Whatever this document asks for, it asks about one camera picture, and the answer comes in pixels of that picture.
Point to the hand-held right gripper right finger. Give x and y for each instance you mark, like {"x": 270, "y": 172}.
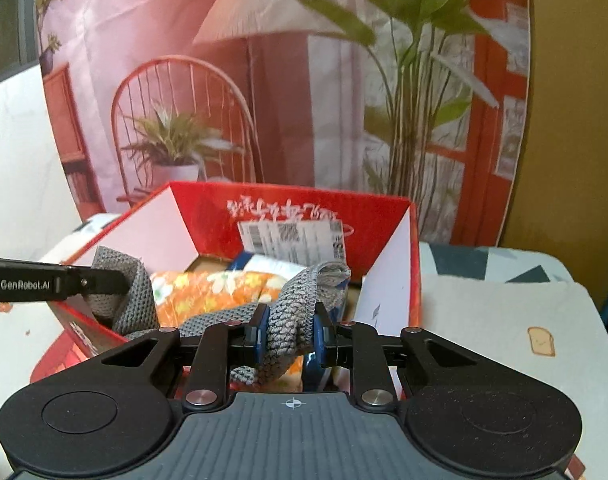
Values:
{"x": 318, "y": 341}

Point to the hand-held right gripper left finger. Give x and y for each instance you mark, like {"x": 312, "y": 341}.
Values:
{"x": 256, "y": 336}

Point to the grey knit scarf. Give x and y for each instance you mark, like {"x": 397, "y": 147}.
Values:
{"x": 289, "y": 310}

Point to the red strawberry cardboard box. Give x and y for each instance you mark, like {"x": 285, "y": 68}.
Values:
{"x": 214, "y": 210}

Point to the cream cartoon blanket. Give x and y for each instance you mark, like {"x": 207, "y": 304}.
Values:
{"x": 484, "y": 340}

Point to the printed room backdrop cloth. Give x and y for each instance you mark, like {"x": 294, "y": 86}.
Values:
{"x": 284, "y": 110}

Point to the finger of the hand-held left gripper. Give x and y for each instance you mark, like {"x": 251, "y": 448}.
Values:
{"x": 96, "y": 281}

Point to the orange floral cloth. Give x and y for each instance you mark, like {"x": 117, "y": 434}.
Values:
{"x": 194, "y": 295}

